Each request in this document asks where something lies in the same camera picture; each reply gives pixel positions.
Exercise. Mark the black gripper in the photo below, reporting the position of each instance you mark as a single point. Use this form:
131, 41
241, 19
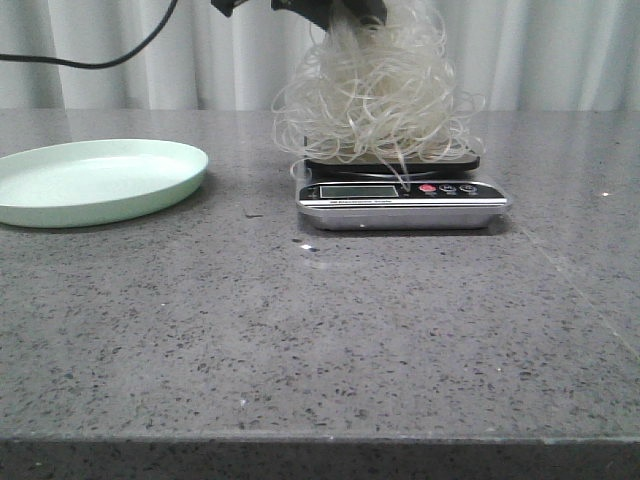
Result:
227, 6

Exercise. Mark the white vermicelli noodle bundle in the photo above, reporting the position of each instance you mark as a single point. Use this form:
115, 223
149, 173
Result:
378, 87

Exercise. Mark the white pleated curtain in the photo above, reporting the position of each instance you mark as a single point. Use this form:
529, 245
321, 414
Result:
519, 55

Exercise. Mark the black silver kitchen scale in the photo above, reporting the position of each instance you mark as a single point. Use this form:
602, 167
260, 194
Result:
367, 194

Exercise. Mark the light green round plate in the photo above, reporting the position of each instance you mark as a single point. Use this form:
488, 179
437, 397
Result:
97, 182

